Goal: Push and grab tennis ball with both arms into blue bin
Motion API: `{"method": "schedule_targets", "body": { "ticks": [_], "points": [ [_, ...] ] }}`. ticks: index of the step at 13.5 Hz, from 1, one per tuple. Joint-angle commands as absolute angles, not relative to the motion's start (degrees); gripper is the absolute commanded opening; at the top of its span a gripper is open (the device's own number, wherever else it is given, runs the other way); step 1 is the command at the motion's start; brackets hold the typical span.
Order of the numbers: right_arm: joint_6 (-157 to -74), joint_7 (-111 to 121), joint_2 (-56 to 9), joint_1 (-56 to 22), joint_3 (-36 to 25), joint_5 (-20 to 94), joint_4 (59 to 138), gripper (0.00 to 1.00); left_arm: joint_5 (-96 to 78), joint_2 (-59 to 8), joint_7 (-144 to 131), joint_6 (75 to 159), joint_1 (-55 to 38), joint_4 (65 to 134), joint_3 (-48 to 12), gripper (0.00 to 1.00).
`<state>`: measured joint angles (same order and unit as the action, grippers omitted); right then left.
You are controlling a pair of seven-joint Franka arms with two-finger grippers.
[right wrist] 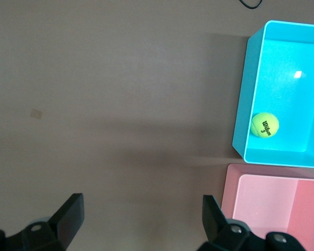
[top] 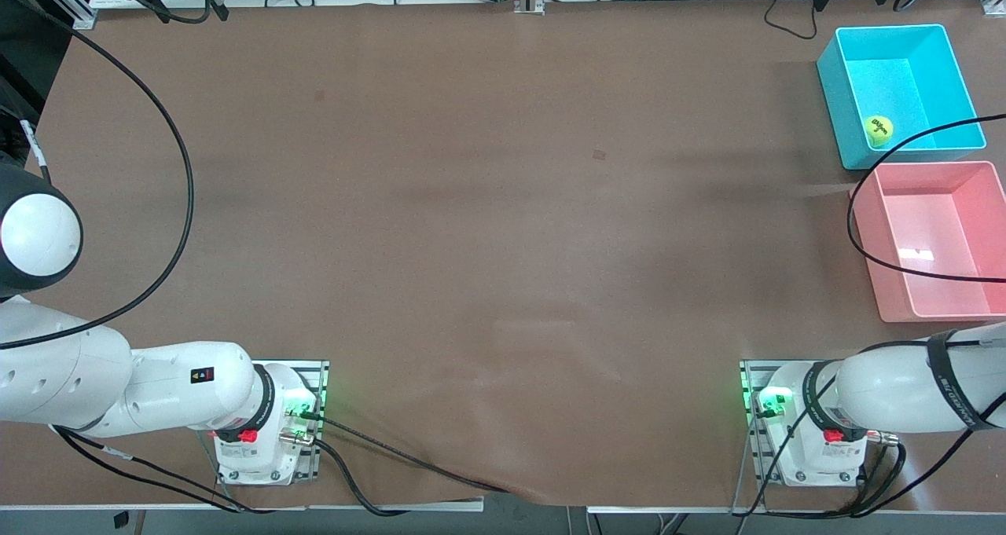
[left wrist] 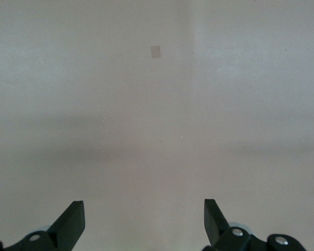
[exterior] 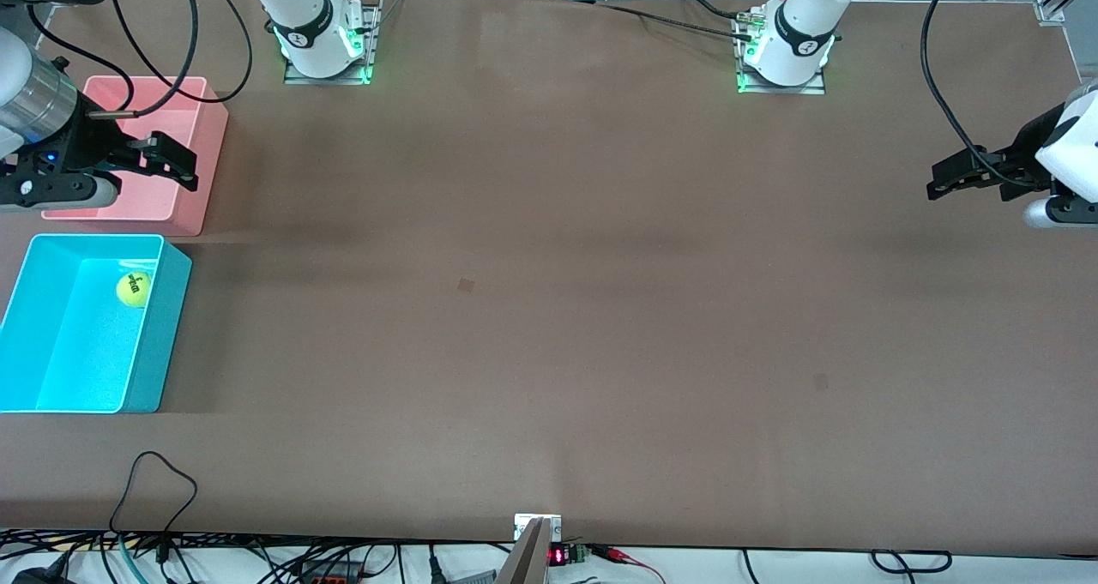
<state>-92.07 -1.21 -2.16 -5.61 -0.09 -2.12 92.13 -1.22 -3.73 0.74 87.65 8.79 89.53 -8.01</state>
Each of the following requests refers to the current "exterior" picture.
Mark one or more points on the grey metal camera bracket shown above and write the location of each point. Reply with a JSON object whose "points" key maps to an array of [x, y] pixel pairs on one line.
{"points": [[527, 558]]}

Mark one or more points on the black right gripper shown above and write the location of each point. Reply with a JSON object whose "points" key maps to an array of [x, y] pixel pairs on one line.
{"points": [[88, 137]]}

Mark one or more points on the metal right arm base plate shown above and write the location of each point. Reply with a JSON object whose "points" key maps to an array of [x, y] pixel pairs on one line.
{"points": [[374, 27]]}

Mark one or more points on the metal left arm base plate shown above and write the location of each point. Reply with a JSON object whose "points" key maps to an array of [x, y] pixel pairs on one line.
{"points": [[806, 89]]}

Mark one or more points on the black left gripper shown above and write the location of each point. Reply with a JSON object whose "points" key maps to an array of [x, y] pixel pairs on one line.
{"points": [[1032, 140]]}

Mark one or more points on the yellow-green tennis ball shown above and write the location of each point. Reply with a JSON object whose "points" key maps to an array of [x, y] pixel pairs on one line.
{"points": [[134, 290]]}

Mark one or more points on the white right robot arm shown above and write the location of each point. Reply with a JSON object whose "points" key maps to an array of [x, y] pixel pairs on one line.
{"points": [[300, 9]]}

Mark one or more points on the black power adapter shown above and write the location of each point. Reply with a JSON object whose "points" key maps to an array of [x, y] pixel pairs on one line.
{"points": [[34, 576]]}

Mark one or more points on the small red display module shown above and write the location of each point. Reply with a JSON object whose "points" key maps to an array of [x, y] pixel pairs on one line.
{"points": [[559, 556]]}

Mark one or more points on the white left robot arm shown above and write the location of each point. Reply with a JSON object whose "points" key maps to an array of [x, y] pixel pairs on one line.
{"points": [[802, 18]]}

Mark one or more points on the pink plastic bin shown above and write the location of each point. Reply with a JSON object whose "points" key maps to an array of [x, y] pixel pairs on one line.
{"points": [[150, 208]]}

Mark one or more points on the blue plastic bin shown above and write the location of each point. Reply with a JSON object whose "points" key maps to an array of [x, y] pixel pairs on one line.
{"points": [[77, 361]]}

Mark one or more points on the red clip lead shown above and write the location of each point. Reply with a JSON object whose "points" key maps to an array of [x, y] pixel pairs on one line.
{"points": [[626, 556]]}

